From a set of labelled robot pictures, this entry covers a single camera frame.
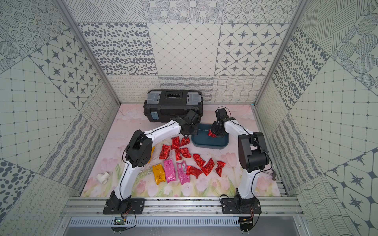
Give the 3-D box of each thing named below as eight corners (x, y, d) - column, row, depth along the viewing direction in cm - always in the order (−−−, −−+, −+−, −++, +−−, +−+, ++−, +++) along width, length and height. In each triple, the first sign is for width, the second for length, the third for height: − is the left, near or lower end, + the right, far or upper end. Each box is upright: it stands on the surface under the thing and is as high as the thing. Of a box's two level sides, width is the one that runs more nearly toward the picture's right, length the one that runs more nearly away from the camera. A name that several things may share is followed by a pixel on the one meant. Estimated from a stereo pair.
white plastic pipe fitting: (96, 184, 83) (93, 182, 81) (100, 173, 87) (97, 171, 84) (106, 184, 83) (103, 182, 81) (110, 173, 87) (107, 171, 84)
